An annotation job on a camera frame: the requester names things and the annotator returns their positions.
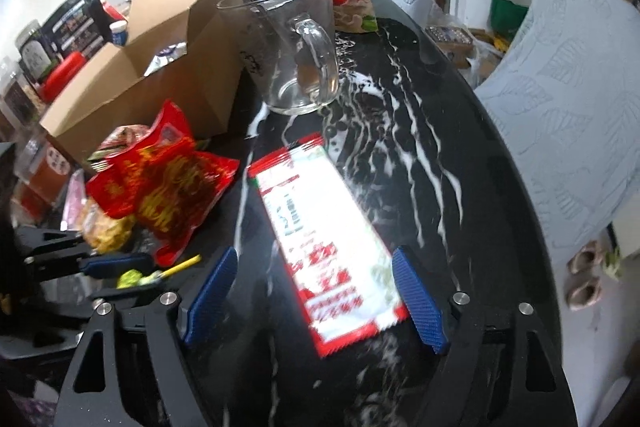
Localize clear waffle cookie packet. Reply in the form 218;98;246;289
81;197;137;254

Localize brown cardboard box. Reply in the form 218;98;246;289
40;0;293;168

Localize red gold snack packet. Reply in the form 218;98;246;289
86;101;241;268

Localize red plastic bottle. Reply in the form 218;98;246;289
39;53;86;104

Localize dark lidded label jar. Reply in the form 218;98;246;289
15;21;57;81

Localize black printed box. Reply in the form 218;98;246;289
41;0;112;61

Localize green bag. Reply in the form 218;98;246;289
490;0;529;44

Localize pink cone snack packet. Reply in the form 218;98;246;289
64;169;87;229

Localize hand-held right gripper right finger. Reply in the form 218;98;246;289
391;247;576;427

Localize pair of slippers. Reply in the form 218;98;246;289
564;241;607;309

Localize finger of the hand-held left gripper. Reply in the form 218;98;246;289
77;253;153;279
90;282;168;308

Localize clear jar orange contents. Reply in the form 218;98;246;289
19;141;77;208

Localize glass mug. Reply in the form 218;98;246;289
216;0;342;116

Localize red white packet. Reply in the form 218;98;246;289
248;133;411;359

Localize yellow green stick candy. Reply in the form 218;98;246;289
116;255;202;289

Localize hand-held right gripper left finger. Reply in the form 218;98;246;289
52;247;239;427

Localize light blue chair cushion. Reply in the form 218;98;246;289
474;0;640;279

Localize silver purple snack packet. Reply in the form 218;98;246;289
145;43;188;75

